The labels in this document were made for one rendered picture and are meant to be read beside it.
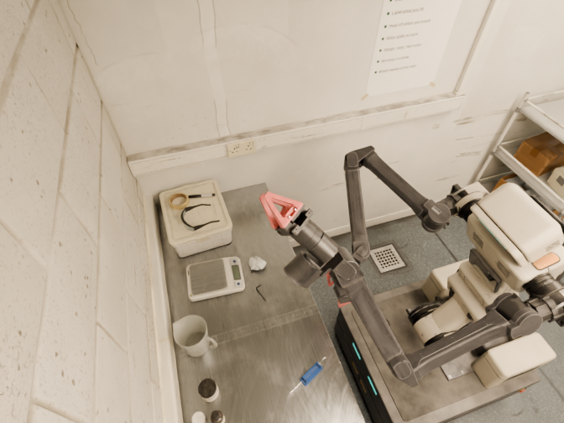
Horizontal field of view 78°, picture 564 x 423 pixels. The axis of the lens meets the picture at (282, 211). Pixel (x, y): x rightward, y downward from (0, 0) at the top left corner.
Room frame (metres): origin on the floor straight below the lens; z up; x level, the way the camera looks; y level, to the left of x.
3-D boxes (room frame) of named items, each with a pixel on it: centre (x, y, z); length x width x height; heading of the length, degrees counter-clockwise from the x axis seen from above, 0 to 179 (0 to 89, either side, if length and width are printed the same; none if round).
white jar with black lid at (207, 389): (0.35, 0.28, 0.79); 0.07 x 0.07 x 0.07
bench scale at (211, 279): (0.84, 0.32, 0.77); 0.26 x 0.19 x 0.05; 104
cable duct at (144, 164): (1.56, -0.17, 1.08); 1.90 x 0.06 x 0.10; 108
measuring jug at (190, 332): (0.53, 0.34, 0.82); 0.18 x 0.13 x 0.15; 69
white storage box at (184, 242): (1.16, 0.44, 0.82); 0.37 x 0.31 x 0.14; 21
